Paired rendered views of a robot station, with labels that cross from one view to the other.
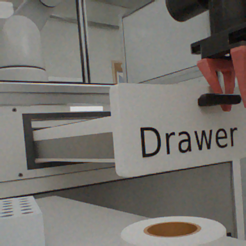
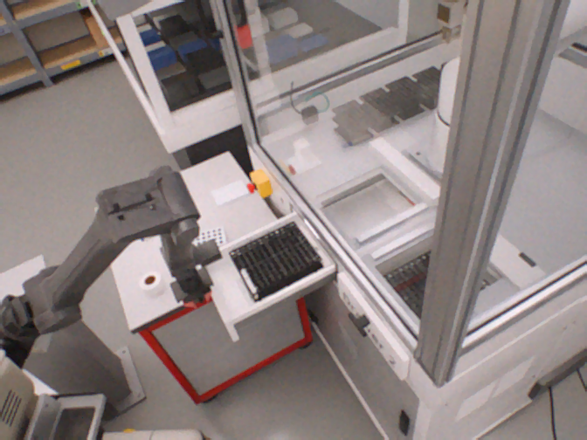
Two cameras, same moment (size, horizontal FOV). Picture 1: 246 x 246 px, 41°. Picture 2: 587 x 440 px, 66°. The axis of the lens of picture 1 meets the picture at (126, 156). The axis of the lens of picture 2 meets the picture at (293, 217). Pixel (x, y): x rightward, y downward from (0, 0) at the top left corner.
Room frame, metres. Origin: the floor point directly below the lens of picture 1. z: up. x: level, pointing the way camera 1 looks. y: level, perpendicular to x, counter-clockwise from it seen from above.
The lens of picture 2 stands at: (0.93, -0.76, 1.92)
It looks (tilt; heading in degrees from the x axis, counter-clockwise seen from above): 47 degrees down; 105
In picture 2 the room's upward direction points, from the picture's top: 11 degrees counter-clockwise
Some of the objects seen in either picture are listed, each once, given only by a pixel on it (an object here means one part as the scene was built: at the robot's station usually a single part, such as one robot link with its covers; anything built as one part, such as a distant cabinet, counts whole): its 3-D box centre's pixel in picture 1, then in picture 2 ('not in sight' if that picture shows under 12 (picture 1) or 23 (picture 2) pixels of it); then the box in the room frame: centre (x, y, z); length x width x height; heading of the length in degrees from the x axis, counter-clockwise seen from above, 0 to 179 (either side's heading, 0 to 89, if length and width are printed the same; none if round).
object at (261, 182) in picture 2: not in sight; (260, 183); (0.53, 0.34, 0.88); 0.07 x 0.05 x 0.07; 125
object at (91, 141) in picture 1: (119, 138); (279, 261); (0.65, 0.01, 0.86); 0.40 x 0.26 x 0.06; 35
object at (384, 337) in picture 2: not in sight; (370, 323); (0.92, -0.18, 0.87); 0.29 x 0.02 x 0.11; 125
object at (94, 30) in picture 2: not in sight; (108, 22); (-1.58, 3.21, 0.28); 0.41 x 0.32 x 0.28; 38
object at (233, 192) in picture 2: not in sight; (230, 193); (0.38, 0.40, 0.77); 0.13 x 0.09 x 0.02; 31
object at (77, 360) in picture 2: not in sight; (64, 351); (-0.29, -0.10, 0.38); 0.30 x 0.30 x 0.76; 38
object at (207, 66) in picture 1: (232, 75); (197, 293); (0.46, -0.15, 0.94); 0.07 x 0.07 x 0.09; 35
